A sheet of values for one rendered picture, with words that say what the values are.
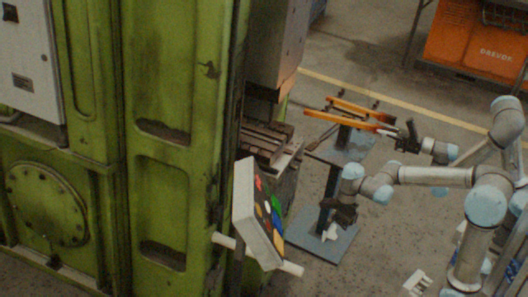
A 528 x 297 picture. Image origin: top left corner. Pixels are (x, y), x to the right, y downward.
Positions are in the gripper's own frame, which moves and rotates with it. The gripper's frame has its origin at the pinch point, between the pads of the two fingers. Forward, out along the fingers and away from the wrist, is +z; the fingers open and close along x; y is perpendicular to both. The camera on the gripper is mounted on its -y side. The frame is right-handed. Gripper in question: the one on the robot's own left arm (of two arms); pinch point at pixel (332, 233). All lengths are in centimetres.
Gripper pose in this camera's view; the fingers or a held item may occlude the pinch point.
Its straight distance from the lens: 220.7
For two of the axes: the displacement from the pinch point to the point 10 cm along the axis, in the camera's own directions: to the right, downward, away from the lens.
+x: 6.8, -3.7, 6.4
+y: 7.3, 4.6, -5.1
